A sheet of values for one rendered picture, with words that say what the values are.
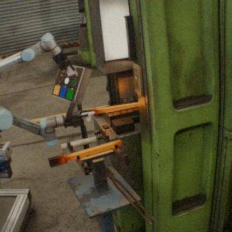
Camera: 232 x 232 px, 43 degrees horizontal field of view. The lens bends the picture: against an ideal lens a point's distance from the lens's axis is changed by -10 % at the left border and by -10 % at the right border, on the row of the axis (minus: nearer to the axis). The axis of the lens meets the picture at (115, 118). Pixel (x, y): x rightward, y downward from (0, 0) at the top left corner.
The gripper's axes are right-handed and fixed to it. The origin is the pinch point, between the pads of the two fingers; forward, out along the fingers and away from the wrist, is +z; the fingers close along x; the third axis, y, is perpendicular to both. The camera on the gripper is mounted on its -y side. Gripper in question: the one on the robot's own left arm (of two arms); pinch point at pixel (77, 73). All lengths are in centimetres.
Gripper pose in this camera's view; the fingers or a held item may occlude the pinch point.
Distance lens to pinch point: 213.3
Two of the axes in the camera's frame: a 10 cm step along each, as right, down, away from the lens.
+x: 3.0, 3.6, -8.8
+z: 5.2, 7.1, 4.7
